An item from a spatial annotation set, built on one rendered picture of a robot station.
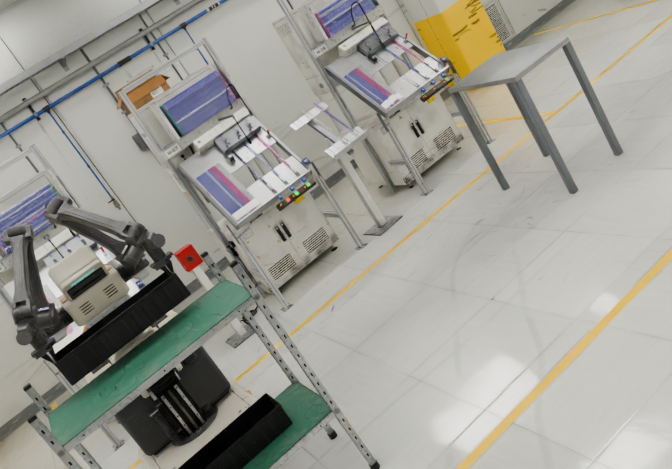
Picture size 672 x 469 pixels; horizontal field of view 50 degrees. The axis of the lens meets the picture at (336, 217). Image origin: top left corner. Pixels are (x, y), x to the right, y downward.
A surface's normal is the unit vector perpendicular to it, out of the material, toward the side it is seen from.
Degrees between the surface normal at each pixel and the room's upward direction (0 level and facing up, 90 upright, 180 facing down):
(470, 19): 90
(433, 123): 90
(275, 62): 90
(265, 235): 90
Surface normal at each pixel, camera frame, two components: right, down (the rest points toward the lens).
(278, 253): 0.43, 0.04
